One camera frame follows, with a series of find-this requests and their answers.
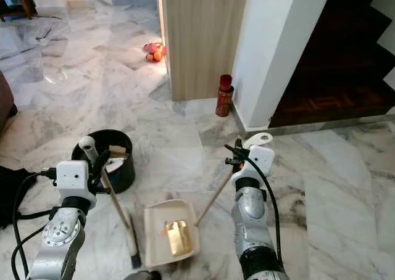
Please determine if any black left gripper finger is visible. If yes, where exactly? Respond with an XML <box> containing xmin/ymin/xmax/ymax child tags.
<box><xmin>94</xmin><ymin>150</ymin><xmax>112</xmax><ymax>188</ymax></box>

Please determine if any beige long-handled broom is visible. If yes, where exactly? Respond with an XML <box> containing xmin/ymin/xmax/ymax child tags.
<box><xmin>78</xmin><ymin>136</ymin><xmax>143</xmax><ymax>270</ymax></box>

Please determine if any beige long-handled dustpan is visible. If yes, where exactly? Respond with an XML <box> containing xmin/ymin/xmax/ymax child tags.
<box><xmin>143</xmin><ymin>132</ymin><xmax>274</xmax><ymax>269</ymax></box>

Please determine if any black round waste bin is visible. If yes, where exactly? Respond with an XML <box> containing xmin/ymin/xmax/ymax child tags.
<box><xmin>71</xmin><ymin>129</ymin><xmax>136</xmax><ymax>195</ymax></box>

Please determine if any tan paper scrap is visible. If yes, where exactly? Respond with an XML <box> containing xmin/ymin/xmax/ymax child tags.
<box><xmin>107</xmin><ymin>145</ymin><xmax>131</xmax><ymax>171</ymax></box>

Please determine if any red cylindrical can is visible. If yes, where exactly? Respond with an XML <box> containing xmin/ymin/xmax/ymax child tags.
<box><xmin>215</xmin><ymin>74</ymin><xmax>236</xmax><ymax>118</ymax></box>

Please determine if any light wood panel cabinet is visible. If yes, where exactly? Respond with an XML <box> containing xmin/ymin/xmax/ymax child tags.
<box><xmin>160</xmin><ymin>0</ymin><xmax>251</xmax><ymax>102</ymax></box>

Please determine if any brown sofa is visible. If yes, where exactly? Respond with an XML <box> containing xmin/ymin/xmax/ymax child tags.
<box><xmin>0</xmin><ymin>73</ymin><xmax>17</xmax><ymax>118</ymax></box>

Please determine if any red bag of oranges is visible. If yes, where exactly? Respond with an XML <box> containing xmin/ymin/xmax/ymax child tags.
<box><xmin>143</xmin><ymin>42</ymin><xmax>168</xmax><ymax>64</ymax></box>

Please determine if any dark wooden staircase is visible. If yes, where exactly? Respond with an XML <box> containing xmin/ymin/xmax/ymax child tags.
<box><xmin>268</xmin><ymin>0</ymin><xmax>395</xmax><ymax>130</ymax></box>

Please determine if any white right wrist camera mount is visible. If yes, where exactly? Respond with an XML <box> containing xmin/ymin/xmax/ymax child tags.
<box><xmin>233</xmin><ymin>145</ymin><xmax>276</xmax><ymax>183</ymax></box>

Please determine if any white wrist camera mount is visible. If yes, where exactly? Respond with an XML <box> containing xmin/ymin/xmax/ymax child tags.
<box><xmin>233</xmin><ymin>145</ymin><xmax>276</xmax><ymax>183</ymax></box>
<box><xmin>55</xmin><ymin>160</ymin><xmax>97</xmax><ymax>210</ymax></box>

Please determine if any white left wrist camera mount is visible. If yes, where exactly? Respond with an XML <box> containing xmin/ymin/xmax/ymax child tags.
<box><xmin>55</xmin><ymin>160</ymin><xmax>97</xmax><ymax>210</ymax></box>

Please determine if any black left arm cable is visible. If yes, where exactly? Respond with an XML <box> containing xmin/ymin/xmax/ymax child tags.
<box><xmin>9</xmin><ymin>171</ymin><xmax>60</xmax><ymax>280</ymax></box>

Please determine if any black strapped cloth bag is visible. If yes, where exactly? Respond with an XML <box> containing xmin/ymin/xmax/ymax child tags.
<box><xmin>0</xmin><ymin>165</ymin><xmax>51</xmax><ymax>229</ymax></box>

